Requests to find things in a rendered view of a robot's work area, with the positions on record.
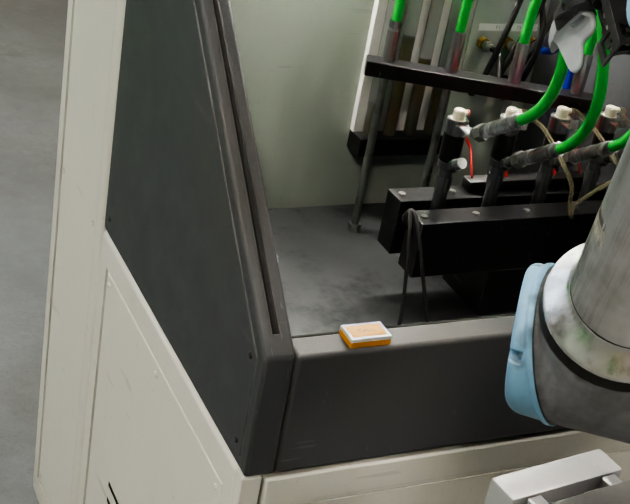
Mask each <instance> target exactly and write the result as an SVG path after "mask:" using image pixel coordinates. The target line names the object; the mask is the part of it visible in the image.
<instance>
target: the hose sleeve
mask: <svg viewBox="0 0 630 504"><path fill-rule="evenodd" d="M519 114H521V112H520V113H516V114H512V115H509V116H507V117H504V118H501V119H498V120H495V121H491V122H488V123H486V124H483V125H481V127H480V129H479V133H480V135H481V136H482V137H483V138H485V139H487V138H492V137H495V136H498V135H500V134H504V133H507V132H510V131H515V130H518V129H520V128H523V127H525V126H526V125H527V124H526V125H523V126H521V125H519V124H518V122H517V116H518V115H519Z"/></svg>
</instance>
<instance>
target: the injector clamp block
mask: <svg viewBox="0 0 630 504"><path fill-rule="evenodd" d="M434 189H435V187H417V188H397V189H388V193H387V198H386V202H385V207H384V212H383V216H382V221H381V226H380V230H379V235H378V239H377V240H378V242H379V243H380V244H381V245H382V246H383V247H384V248H385V250H386V251H387V252H388V253H389V254H395V253H400V256H399V260H398V264H399V265H400V266H401V267H402V269H403V270H404V271H405V259H406V246H407V231H408V230H406V229H405V226H404V224H403V222H402V216H403V214H404V213H405V212H406V211H407V210H408V209H410V208H413V209H414V210H415V211H416V213H417V216H418V220H419V225H420V232H421V240H422V250H423V259H424V270H425V276H437V275H443V276H442V278H443V279H444V280H445V282H446V283H447V284H448V285H449V286H450V287H451V288H452V289H453V290H454V291H455V292H456V293H457V294H458V296H459V297H460V298H461V299H462V300H463V301H464V302H465V303H466V304H467V305H468V306H469V307H470V308H471V310H472V311H473V312H474V313H475V314H476V315H482V314H492V313H502V312H512V311H516V310H517V305H518V300H519V296H520V291H521V287H522V283H523V279H524V276H525V273H526V270H527V269H528V267H529V266H530V265H532V264H535V263H541V264H546V263H554V264H556V263H557V261H558V260H559V259H560V258H561V257H562V256H563V255H564V254H566V253H567V252H568V251H570V250H571V249H573V248H575V247H577V246H579V245H581V244H583V243H585V242H586V240H587V237H588V235H589V233H590V230H591V228H592V225H593V223H594V221H595V218H596V215H597V213H598V210H599V208H600V206H601V203H602V201H603V198H604V196H605V194H606V192H607V189H606V188H603V189H602V190H600V191H598V192H597V193H595V194H593V196H592V199H591V201H583V202H582V203H580V204H579V205H578V206H577V207H576V208H575V210H574V219H572V220H571V219H569V216H568V195H569V191H570V188H569V187H563V188H548V191H547V194H546V198H545V201H544V203H539V204H530V202H531V198H532V195H533V191H534V189H524V190H505V191H499V193H498V196H497V200H496V204H495V206H487V207H481V204H482V200H483V196H484V193H485V192H468V191H467V190H465V189H464V188H463V187H462V186H461V185H459V186H451V187H450V190H449V191H448V194H447V198H446V202H445V207H444V209H435V210H430V206H431V202H432V198H433V194H434ZM412 230H413V233H412V235H411V244H410V258H409V270H408V275H409V276H410V277H411V278H413V277H421V272H420V261H419V251H418V242H417V233H416V226H415V221H414V217H413V214H412Z"/></svg>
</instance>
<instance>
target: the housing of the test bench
mask: <svg viewBox="0 0 630 504"><path fill-rule="evenodd" d="M125 7H126V0H68V12H67V26H66V39H65V53H64V67H63V81H62V94H61V108H60V122H59V135H58V149H57V163H56V177H55V190H54V204H53V218H52V231H51V245H50V259H49V272H48V286H47V300H46V314H45V327H44V341H43V355H42V368H41V382H40V396H39V410H38V423H37V437H36V451H35V464H34V478H33V487H34V490H35V493H36V496H37V499H38V501H39V504H77V503H78V493H79V482H80V472H81V461H82V451H83V440H84V430H85V419H86V409H87V399H88V388H89V378H90V367H91V357H92V346H93V336H94V325H95V315H96V304H97V294H98V283H99V273H100V262H101V252H102V241H103V234H104V232H105V231H106V229H105V216H106V205H107V195H108V184H109V174H110V164H111V153H112V143H113V132H114V122H115V111H116V101H117V90H118V80H119V70H120V59H121V49H122V38H123V28H124V17H125Z"/></svg>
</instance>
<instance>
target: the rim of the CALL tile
mask: <svg viewBox="0 0 630 504"><path fill-rule="evenodd" d="M376 323H379V324H380V325H381V327H382V328H383V329H384V330H385V332H386V333H387V334H385V335H375V336H366V337H356V338H353V336H352V335H351V334H350V332H349V331H348V330H347V329H346V326H356V325H366V324H376ZM340 329H341V330H342V332H343V333H344V334H345V336H346V337H347V338H348V340H349V341H350V342H351V343H359V342H368V341H378V340H387V339H391V338H392V335H391V334H390V333H389V331H388V330H387V329H386V328H385V327H384V325H383V324H382V323H381V322H380V321H379V322H369V323H359V324H349V325H341V326H340Z"/></svg>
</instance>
